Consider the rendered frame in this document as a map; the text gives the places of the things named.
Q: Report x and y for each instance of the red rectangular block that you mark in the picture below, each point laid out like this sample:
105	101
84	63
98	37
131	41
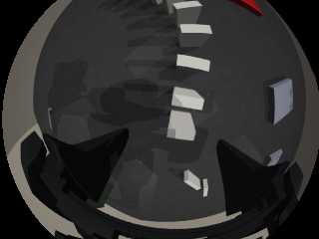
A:
250	5

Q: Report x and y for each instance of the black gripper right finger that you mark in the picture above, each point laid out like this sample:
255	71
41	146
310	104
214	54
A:
243	177

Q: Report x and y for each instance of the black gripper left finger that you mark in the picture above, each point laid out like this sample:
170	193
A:
92	161

